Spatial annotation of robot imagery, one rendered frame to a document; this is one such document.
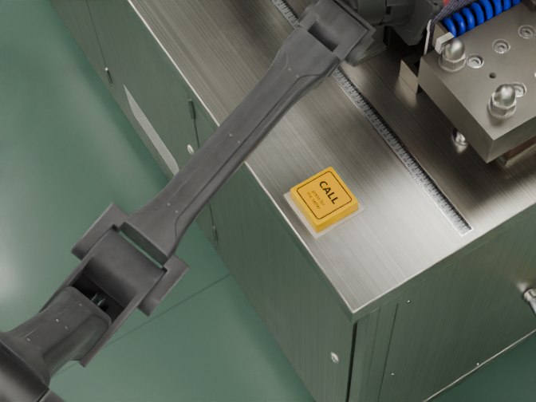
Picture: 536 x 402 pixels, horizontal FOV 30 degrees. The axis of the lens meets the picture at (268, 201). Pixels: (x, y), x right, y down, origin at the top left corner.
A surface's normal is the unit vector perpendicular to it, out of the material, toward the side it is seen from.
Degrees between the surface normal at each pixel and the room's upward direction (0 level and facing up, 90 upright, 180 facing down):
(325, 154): 0
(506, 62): 0
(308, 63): 20
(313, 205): 0
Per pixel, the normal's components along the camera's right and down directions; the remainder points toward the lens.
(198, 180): 0.22, -0.24
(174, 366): -0.04, -0.47
